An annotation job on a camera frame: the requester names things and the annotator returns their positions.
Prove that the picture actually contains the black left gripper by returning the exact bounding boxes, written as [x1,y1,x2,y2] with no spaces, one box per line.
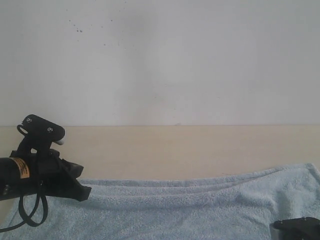
[29,149,92,202]

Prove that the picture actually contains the light blue terry towel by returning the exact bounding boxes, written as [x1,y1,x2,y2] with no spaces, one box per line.
[0,163,320,240]

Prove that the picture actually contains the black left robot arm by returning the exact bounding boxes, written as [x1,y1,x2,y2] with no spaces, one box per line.
[0,149,92,202]

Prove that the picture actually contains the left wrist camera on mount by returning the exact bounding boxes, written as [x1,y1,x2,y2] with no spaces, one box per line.
[10,114,66,161]

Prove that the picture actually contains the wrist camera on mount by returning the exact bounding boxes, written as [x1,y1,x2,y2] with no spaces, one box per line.
[269,217,320,240]
[10,114,66,161]

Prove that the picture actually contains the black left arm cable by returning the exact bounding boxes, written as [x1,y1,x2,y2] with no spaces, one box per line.
[0,179,49,232]

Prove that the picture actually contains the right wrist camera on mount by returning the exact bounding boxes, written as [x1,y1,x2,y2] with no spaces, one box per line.
[269,217,320,240]

